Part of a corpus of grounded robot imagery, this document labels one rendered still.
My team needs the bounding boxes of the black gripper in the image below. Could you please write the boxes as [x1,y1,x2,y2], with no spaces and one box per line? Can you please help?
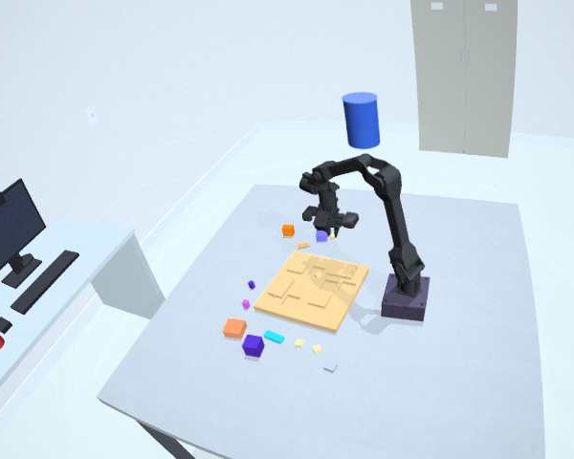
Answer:
[302,197,360,238]

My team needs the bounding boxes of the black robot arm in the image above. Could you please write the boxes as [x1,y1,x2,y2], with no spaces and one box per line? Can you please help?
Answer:
[299,153,425,297]

